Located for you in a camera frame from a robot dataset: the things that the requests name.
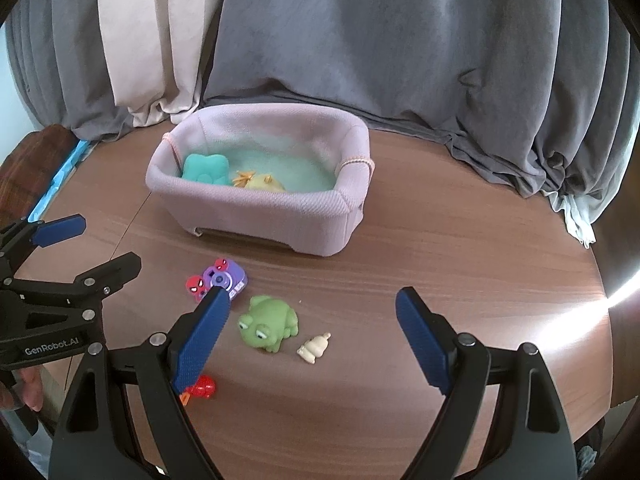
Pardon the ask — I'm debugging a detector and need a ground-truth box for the red round toy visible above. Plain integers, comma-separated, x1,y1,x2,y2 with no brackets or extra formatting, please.
187,375,217,401

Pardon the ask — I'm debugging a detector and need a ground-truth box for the person's left hand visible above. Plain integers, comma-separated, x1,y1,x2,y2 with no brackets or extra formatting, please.
0,366,46,413

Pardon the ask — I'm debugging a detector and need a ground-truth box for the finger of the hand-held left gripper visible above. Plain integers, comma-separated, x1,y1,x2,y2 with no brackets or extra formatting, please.
0,214,86,281
10,253,142,321

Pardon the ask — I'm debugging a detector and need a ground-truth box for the cream curtain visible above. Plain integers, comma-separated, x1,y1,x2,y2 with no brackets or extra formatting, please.
97,0,231,128

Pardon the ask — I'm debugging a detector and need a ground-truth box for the pink fabric basket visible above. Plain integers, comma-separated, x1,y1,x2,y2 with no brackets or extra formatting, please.
145,103,375,257

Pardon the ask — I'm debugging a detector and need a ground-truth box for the cream small figure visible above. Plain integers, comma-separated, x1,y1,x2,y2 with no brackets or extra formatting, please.
297,331,332,365

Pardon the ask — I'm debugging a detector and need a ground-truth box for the grey curtain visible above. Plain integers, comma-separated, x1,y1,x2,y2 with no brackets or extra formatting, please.
202,0,631,198
5,0,136,141

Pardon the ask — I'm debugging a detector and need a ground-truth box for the yellow plush chick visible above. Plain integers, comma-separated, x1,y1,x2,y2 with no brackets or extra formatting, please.
231,170,288,193

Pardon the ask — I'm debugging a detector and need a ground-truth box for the teal flower-shaped toy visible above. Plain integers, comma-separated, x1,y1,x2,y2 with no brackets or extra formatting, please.
180,152,231,186

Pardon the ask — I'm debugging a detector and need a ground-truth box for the light blue strip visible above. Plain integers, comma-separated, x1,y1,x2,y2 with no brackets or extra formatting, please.
27,140,98,223

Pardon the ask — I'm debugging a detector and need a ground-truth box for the white sheer curtain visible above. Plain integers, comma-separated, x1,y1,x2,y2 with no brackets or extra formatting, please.
547,187,598,250

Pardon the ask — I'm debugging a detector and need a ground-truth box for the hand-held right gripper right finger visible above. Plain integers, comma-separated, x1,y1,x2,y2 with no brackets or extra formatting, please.
395,286,576,480

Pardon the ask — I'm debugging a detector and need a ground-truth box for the purple toy camera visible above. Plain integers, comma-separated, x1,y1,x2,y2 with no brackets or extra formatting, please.
186,258,248,303

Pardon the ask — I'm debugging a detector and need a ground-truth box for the green frog toy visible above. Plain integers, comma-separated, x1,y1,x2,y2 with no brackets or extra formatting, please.
237,295,300,354

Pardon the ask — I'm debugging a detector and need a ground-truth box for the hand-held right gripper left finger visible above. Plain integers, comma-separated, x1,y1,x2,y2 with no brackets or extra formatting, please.
47,285,233,480

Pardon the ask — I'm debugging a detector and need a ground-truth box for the brown plaid cloth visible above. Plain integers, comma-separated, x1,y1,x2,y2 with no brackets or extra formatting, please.
0,125,81,186

